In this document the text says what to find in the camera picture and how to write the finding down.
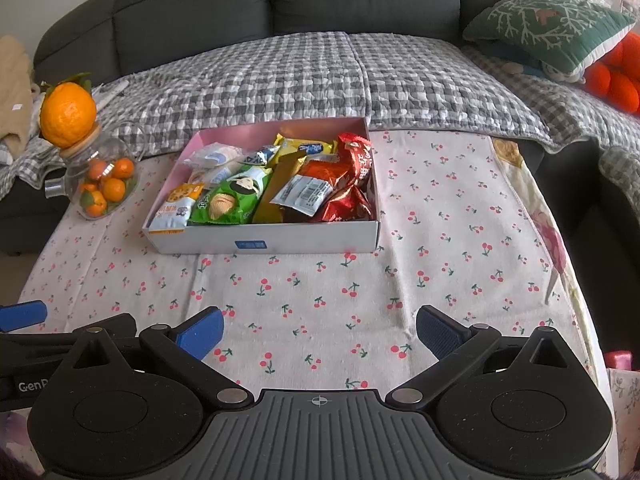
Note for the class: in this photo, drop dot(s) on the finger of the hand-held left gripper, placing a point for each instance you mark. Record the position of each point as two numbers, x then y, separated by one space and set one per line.
45 342
22 315

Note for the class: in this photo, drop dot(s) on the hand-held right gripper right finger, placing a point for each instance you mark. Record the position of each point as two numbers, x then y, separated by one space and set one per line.
440 332

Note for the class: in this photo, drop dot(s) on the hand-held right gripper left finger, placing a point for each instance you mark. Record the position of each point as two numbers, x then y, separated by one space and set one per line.
200 332

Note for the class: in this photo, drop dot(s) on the small orange white packet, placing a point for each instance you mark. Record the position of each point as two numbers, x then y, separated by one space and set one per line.
170 217

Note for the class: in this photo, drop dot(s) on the green cartoon snack packet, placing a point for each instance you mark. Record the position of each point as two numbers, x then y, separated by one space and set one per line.
225 205

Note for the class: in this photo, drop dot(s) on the pink cardboard box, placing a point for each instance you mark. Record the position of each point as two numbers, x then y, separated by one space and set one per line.
310 242

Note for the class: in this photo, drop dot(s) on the clear rice cracker packet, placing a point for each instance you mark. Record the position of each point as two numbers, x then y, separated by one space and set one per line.
215 175

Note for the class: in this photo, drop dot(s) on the red candy packet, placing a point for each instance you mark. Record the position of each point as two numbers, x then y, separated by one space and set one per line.
357 160
345 205

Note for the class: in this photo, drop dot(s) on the red packet white label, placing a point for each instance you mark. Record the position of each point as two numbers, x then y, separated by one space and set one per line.
300 192

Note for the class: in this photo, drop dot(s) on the golden orange snack packet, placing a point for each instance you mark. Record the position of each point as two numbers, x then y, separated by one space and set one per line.
280 180

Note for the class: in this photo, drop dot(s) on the clear packet blue label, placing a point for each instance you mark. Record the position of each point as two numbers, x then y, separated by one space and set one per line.
215 154

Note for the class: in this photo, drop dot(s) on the white cookie packet black print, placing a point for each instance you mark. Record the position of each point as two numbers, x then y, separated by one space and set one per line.
257 156

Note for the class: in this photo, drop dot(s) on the yellow biscuit packet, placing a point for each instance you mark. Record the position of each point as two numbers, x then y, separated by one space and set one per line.
305 147

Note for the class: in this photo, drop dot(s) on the cherry print tablecloth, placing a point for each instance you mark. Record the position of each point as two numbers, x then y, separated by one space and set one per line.
450 240

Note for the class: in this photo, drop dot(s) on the pile of small mandarins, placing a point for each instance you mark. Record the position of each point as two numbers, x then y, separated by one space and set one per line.
112 187

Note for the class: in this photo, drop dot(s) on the wooden teapot lid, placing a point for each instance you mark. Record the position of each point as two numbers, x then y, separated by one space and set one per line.
82 147

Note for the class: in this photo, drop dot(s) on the glass teapot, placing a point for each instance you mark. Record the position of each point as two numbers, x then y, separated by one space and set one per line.
107 152

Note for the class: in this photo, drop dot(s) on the pink red packaging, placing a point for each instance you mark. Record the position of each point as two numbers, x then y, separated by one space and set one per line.
622 360

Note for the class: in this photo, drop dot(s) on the large orange with leaves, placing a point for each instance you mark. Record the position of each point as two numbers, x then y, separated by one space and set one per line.
67 112

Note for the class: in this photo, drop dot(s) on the beige cloth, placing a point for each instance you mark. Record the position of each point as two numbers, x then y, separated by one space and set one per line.
15 90

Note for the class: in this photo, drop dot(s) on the grey checked blanket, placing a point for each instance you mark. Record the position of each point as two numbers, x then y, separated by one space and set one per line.
300 75

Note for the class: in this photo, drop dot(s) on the blue white plush toy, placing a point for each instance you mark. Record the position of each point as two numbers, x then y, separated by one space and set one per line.
555 67

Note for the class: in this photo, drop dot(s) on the orange plush toy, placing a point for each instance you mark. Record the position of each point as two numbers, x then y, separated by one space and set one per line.
615 82

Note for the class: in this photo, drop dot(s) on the green pillow white branch print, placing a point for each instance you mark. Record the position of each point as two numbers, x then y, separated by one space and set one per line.
545 25

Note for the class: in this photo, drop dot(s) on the dark grey sofa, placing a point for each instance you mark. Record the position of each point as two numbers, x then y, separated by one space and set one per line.
200 0

